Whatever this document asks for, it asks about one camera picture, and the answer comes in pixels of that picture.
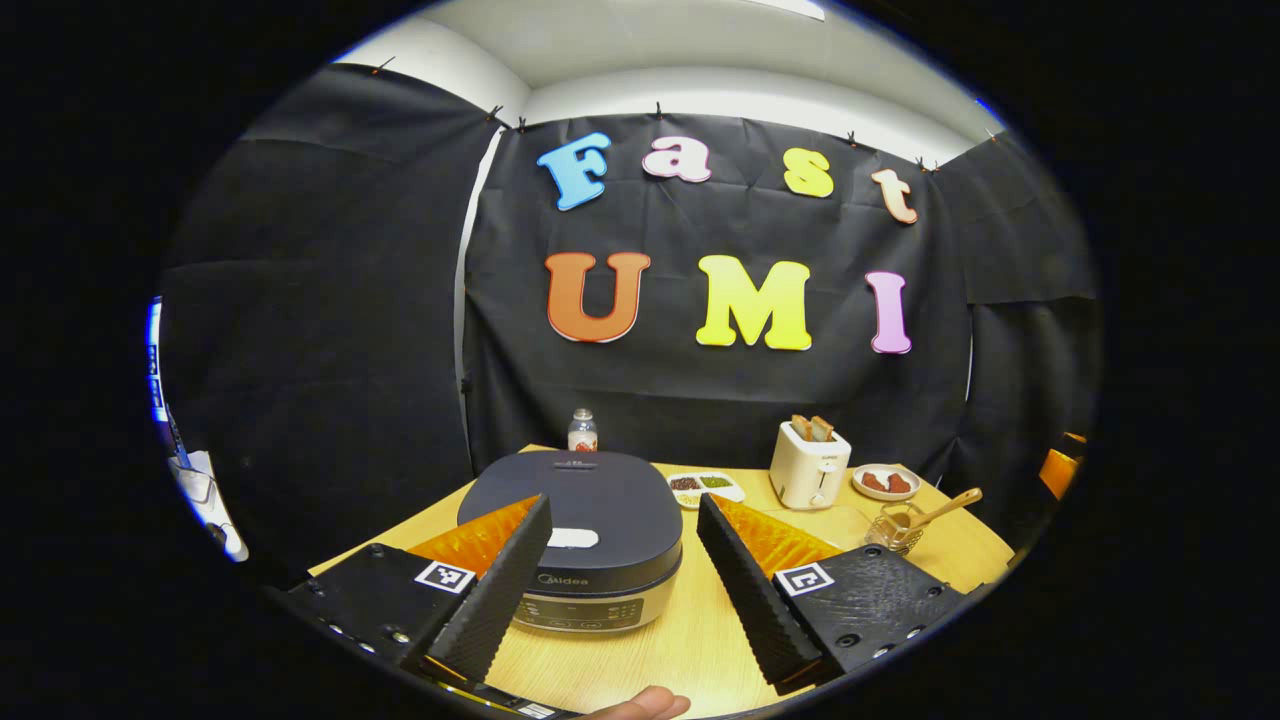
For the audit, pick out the white toaster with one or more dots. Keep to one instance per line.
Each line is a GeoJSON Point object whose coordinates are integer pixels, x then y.
{"type": "Point", "coordinates": [810, 475]}

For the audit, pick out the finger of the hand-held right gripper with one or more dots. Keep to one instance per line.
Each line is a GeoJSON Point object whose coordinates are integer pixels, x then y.
{"type": "Point", "coordinates": [1058, 470]}

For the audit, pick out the small clear bottle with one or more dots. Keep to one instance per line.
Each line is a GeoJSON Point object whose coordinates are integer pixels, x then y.
{"type": "Point", "coordinates": [582, 432]}

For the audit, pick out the white plate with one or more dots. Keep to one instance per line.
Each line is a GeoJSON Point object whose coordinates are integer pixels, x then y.
{"type": "Point", "coordinates": [885, 496]}

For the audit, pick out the wooden spoon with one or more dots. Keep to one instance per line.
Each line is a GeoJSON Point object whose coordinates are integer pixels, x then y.
{"type": "Point", "coordinates": [935, 510]}

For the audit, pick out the white compartment tray of grains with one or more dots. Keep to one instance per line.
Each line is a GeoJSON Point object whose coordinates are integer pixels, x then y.
{"type": "Point", "coordinates": [705, 490]}

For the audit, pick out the brown meat piece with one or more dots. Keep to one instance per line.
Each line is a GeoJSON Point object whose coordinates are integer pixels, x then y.
{"type": "Point", "coordinates": [899, 484]}
{"type": "Point", "coordinates": [874, 482]}

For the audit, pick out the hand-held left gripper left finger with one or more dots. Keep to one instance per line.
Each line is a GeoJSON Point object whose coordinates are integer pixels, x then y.
{"type": "Point", "coordinates": [495, 600]}

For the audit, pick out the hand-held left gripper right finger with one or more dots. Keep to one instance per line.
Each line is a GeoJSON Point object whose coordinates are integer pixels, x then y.
{"type": "Point", "coordinates": [760, 610]}

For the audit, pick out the computer monitor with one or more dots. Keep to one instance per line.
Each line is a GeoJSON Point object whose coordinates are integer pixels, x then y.
{"type": "Point", "coordinates": [156, 360]}

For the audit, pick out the black backdrop cloth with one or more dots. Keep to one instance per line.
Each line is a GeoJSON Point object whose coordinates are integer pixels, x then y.
{"type": "Point", "coordinates": [300, 350]}

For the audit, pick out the large ceiling light panel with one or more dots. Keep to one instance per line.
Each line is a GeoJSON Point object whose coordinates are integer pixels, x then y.
{"type": "Point", "coordinates": [790, 8]}

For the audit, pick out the toast bread slice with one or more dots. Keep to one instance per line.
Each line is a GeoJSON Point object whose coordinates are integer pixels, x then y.
{"type": "Point", "coordinates": [822, 429]}
{"type": "Point", "coordinates": [800, 428]}

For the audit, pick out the dark grey rice cooker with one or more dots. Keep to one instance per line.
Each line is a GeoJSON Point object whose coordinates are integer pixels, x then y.
{"type": "Point", "coordinates": [620, 510]}

